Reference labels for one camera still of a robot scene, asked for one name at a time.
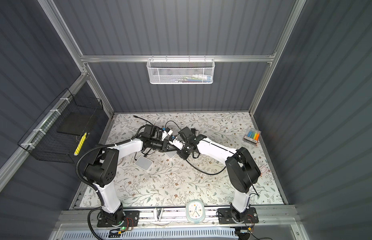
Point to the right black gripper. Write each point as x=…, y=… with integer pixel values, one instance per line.
x=183, y=155

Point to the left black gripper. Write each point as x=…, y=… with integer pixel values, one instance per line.
x=166, y=146

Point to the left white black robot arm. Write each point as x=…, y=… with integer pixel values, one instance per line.
x=98, y=167

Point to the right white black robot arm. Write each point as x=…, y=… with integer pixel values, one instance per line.
x=242, y=170

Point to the floral patterned table mat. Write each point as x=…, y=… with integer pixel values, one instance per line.
x=174, y=182

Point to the pack of coloured markers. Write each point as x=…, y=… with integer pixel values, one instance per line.
x=252, y=136

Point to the mint green alarm clock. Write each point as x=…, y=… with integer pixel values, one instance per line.
x=195, y=211

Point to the small red white card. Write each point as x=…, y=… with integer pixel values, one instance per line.
x=264, y=170

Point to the yellow black striped marker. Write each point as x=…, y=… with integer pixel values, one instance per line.
x=80, y=144

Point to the white wire mesh basket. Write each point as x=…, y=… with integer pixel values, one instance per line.
x=180, y=71

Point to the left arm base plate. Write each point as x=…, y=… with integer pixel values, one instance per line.
x=120, y=219

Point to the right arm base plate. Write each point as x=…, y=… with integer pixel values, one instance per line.
x=232, y=216

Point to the black wire wall basket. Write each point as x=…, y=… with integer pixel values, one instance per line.
x=57, y=135

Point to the white ventilated cable duct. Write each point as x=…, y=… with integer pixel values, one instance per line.
x=213, y=233

